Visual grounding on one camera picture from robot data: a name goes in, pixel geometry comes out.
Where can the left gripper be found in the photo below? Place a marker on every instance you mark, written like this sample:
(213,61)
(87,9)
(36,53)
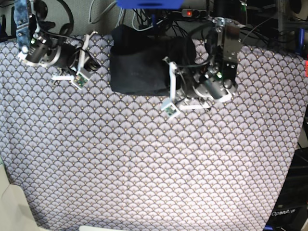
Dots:
(190,89)

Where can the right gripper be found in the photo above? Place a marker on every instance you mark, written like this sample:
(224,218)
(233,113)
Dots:
(73,60)

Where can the dark grey T-shirt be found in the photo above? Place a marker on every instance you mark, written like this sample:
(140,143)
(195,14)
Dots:
(137,65)

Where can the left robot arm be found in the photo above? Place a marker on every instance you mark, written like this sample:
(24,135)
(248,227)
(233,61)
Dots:
(222,44)

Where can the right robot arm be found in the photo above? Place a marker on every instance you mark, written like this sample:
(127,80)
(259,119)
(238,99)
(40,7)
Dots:
(40,47)

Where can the fan-patterned tablecloth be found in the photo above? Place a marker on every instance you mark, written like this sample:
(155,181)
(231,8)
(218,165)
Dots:
(96,157)

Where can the black power strip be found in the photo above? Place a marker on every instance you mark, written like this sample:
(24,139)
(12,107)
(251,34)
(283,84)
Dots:
(194,13)

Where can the red clamp right edge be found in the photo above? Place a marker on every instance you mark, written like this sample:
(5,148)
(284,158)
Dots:
(306,68)

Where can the blue clamp at right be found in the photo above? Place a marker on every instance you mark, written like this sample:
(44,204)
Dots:
(300,39)

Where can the black OpenArm box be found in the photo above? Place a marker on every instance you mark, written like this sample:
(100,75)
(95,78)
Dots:
(291,209)

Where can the cream plastic bin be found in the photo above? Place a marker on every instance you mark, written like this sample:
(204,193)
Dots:
(15,213)

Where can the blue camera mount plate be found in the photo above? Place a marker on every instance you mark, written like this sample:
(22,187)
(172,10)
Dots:
(150,4)

